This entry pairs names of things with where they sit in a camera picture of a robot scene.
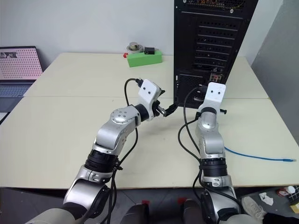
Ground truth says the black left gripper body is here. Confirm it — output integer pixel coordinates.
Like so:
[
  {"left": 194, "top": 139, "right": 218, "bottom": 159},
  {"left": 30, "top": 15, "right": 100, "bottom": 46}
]
[{"left": 151, "top": 87, "right": 167, "bottom": 119}]

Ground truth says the black computer tower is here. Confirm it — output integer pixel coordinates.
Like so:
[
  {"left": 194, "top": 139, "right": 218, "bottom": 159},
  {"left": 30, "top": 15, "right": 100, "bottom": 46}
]
[{"left": 174, "top": 0, "right": 259, "bottom": 110}]

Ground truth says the green rectangular box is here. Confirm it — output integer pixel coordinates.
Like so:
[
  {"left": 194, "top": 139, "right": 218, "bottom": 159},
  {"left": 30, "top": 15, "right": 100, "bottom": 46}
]
[{"left": 127, "top": 50, "right": 163, "bottom": 68}]

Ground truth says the grey tape roll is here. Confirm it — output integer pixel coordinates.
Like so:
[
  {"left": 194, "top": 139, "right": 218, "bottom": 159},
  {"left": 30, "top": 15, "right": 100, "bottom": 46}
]
[{"left": 126, "top": 42, "right": 144, "bottom": 55}]

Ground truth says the crumpled white paper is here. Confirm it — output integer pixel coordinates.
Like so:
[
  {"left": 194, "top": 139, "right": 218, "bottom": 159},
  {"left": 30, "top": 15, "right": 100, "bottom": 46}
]
[{"left": 258, "top": 192, "right": 274, "bottom": 206}]

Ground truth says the red and white small container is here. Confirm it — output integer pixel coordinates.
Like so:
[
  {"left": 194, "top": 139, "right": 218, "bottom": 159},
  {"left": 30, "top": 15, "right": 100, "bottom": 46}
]
[{"left": 276, "top": 186, "right": 296, "bottom": 197}]

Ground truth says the white sneaker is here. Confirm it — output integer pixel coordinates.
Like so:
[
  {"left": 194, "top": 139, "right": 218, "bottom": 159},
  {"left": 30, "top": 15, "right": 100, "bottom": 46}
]
[{"left": 241, "top": 196, "right": 267, "bottom": 220}]

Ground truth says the dark rounded shape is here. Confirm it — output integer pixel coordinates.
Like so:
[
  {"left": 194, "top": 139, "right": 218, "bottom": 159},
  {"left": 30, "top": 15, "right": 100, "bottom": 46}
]
[
  {"left": 178, "top": 197, "right": 204, "bottom": 224},
  {"left": 125, "top": 200, "right": 150, "bottom": 224}
]

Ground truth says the black and yellow box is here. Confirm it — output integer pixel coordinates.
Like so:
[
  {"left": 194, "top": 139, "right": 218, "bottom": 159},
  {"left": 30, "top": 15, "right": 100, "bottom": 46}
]
[{"left": 289, "top": 185, "right": 299, "bottom": 213}]

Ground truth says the open laptop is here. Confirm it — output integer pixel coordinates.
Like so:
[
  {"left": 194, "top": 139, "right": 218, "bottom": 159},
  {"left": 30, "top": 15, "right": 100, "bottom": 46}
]
[{"left": 0, "top": 46, "right": 44, "bottom": 125}]

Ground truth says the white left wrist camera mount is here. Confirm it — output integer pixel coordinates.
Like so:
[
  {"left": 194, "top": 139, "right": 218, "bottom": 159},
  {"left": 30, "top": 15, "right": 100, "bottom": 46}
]
[{"left": 137, "top": 79, "right": 162, "bottom": 121}]

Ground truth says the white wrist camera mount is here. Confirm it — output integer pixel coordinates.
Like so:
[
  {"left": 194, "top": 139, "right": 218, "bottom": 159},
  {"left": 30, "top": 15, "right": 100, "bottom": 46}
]
[
  {"left": 137, "top": 79, "right": 162, "bottom": 121},
  {"left": 198, "top": 82, "right": 227, "bottom": 112}
]

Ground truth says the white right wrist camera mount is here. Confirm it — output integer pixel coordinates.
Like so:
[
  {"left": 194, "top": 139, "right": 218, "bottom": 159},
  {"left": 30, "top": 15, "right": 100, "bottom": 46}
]
[{"left": 198, "top": 82, "right": 227, "bottom": 112}]

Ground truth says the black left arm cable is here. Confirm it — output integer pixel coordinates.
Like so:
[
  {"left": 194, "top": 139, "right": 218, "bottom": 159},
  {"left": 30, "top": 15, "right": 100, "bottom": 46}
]
[{"left": 106, "top": 78, "right": 144, "bottom": 224}]

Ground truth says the blue ethernet cable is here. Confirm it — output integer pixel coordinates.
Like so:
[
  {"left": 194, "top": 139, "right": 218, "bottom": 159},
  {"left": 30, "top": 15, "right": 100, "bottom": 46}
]
[{"left": 223, "top": 146, "right": 297, "bottom": 163}]

